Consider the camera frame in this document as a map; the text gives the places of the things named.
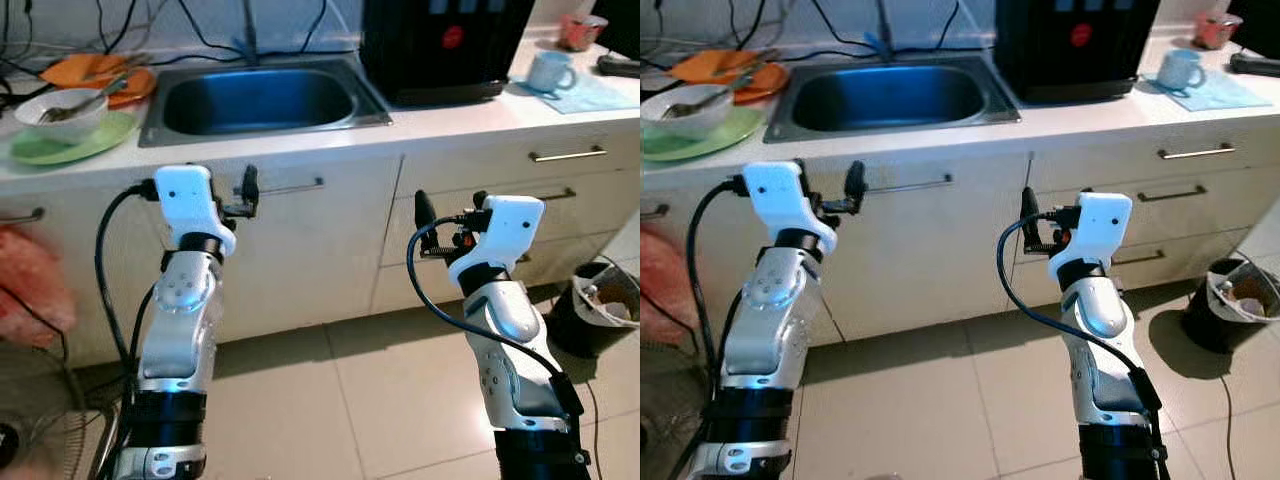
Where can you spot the pink cup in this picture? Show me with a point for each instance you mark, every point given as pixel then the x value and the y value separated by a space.
pixel 582 32
pixel 1217 30

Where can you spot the light blue cloth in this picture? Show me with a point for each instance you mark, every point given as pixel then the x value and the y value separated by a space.
pixel 600 97
pixel 1235 95

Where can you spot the white bowl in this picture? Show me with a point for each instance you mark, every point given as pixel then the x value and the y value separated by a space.
pixel 690 125
pixel 60 130

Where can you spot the orange plate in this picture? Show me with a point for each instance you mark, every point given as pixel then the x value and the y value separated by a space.
pixel 135 90
pixel 765 85

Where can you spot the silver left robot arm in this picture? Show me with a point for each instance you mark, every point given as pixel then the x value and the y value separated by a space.
pixel 765 330
pixel 180 320

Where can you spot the pale blue mug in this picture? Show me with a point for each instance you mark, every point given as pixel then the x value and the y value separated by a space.
pixel 545 72
pixel 1175 70

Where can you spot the stainless steel sink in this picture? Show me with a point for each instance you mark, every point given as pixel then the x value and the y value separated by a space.
pixel 890 97
pixel 260 100

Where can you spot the black waste bin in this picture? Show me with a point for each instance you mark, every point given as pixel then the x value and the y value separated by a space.
pixel 570 330
pixel 1205 325

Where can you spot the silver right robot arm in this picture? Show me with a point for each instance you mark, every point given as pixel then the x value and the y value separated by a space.
pixel 1100 320
pixel 510 340

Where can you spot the green plate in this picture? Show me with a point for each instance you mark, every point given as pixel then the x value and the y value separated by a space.
pixel 95 143
pixel 725 135

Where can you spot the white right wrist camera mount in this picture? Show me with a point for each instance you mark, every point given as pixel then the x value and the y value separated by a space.
pixel 510 230
pixel 1105 225

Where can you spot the black countertop appliance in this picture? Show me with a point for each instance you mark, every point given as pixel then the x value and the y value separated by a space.
pixel 1075 55
pixel 440 60

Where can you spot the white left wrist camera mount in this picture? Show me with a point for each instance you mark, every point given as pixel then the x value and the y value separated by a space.
pixel 190 205
pixel 785 200

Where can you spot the silver metal utensil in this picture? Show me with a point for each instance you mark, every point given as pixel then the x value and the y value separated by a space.
pixel 128 74
pixel 758 70

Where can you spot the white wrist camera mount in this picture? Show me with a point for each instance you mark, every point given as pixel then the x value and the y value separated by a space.
pixel 190 205
pixel 510 230
pixel 1105 225
pixel 785 200

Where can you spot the metal sink faucet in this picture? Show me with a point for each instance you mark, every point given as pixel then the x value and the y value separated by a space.
pixel 882 40
pixel 248 40

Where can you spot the black monitor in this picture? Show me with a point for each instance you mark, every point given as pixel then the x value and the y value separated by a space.
pixel 1258 25
pixel 620 25

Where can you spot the white kitchen cabinet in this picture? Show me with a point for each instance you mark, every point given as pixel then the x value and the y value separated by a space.
pixel 330 250
pixel 950 250

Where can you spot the flat black device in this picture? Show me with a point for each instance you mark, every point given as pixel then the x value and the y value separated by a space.
pixel 620 67
pixel 1255 65

